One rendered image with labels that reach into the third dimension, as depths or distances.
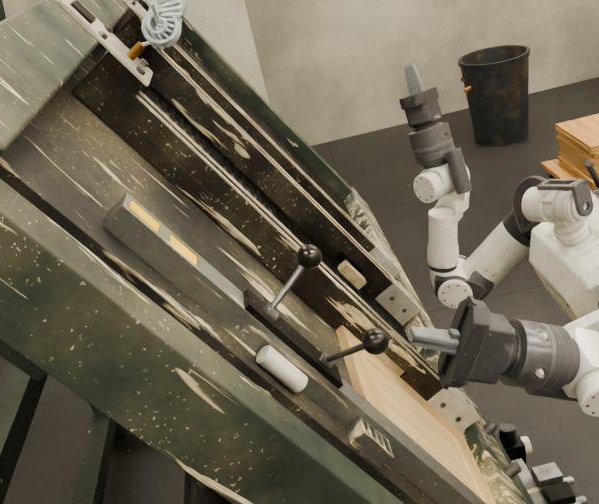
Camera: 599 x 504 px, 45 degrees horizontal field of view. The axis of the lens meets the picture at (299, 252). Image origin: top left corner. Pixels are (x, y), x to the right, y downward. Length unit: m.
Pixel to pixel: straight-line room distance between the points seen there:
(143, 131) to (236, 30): 3.70
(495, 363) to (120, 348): 0.48
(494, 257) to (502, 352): 0.73
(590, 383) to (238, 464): 0.46
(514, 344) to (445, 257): 0.74
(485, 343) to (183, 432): 0.39
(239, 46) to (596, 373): 4.21
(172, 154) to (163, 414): 0.62
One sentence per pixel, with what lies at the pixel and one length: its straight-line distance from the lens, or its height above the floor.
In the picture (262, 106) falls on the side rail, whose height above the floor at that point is 1.34.
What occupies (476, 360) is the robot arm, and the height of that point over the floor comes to 1.45.
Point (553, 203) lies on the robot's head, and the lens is 1.40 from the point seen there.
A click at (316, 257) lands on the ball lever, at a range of 1.06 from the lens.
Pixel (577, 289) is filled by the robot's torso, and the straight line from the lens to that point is 1.39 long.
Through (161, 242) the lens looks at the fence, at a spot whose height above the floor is 1.66.
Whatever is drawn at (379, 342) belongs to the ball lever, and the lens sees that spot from 1.02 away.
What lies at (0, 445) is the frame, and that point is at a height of 0.79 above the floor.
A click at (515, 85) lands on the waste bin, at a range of 5.69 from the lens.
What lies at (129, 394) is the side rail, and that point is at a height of 1.60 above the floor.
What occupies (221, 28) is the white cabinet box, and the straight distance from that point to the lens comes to 4.97.
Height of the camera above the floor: 2.02
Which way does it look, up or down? 26 degrees down
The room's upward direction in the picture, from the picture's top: 14 degrees counter-clockwise
